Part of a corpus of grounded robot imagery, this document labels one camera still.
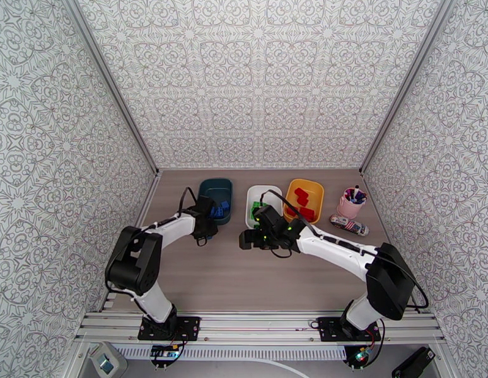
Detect dark teal plastic bin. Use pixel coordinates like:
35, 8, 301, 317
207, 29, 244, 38
197, 178, 233, 226

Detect white plastic bin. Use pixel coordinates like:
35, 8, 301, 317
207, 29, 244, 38
245, 185, 284, 230

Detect yellow plastic bin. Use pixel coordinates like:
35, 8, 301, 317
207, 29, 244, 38
283, 178, 325, 225

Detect flag print tube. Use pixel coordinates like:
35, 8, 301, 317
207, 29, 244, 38
330, 215, 369, 237

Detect pink pen cup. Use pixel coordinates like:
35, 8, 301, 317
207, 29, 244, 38
337, 185, 368, 219

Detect grey box device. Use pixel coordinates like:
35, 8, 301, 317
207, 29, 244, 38
88, 341, 129, 378

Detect black box device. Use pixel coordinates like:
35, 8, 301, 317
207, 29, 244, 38
392, 346, 437, 378

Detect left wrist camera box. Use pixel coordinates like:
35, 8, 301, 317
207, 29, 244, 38
196, 195, 216, 216

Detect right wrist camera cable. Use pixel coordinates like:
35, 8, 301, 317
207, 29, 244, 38
259, 190, 430, 311

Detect grey table side rail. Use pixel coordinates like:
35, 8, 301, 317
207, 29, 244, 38
108, 169, 163, 295
360, 169, 422, 312

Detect aluminium mounting rail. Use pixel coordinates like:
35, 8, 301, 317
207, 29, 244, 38
73, 309, 446, 347

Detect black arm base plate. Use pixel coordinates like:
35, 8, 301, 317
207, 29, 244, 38
137, 316, 202, 342
318, 316, 382, 343

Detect white slotted cable duct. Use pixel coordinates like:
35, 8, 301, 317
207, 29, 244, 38
112, 346, 347, 361

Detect red black power wires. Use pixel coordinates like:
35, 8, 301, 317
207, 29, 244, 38
151, 339, 190, 368
342, 323, 392, 370

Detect white hose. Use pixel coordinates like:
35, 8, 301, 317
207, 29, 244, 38
212, 358, 310, 378

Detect aluminium frame post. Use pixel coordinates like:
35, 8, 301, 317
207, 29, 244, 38
59, 0, 160, 175
358, 0, 462, 175

